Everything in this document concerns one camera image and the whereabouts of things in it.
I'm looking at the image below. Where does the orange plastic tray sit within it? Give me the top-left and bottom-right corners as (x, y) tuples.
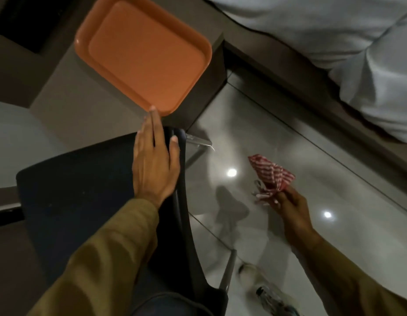
(74, 0), (213, 117)

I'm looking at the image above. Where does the person's left hand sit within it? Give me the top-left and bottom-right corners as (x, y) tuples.
(132, 106), (181, 209)

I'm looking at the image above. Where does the person's jeans leg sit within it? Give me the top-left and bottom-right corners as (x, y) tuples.
(130, 291), (214, 316)

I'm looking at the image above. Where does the red white striped cloth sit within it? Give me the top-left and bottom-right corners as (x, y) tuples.
(248, 154), (296, 206)

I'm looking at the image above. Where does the person's right forearm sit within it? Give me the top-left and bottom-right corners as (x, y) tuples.
(289, 233), (407, 316)

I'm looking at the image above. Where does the black box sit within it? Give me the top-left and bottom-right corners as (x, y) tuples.
(0, 0), (89, 56)

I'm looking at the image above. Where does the person's right hand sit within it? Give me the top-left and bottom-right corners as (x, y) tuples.
(268, 185), (320, 242)

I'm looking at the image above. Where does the brown bed frame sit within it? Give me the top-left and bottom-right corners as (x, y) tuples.
(222, 39), (407, 215)

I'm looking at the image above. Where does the person's left forearm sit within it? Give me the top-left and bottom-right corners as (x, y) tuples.
(27, 198), (160, 316)

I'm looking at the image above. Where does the brown wooden desk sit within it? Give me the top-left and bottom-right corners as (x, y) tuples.
(0, 0), (228, 152)

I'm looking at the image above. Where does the white curved panel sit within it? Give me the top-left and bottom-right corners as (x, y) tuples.
(0, 100), (67, 190)

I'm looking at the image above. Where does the white and grey shoe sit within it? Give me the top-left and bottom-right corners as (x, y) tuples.
(238, 262), (300, 316)

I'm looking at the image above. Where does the dark blue chair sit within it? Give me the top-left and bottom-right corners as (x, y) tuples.
(16, 126), (237, 316)

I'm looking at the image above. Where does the white bed sheet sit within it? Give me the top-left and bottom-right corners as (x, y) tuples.
(202, 0), (407, 145)

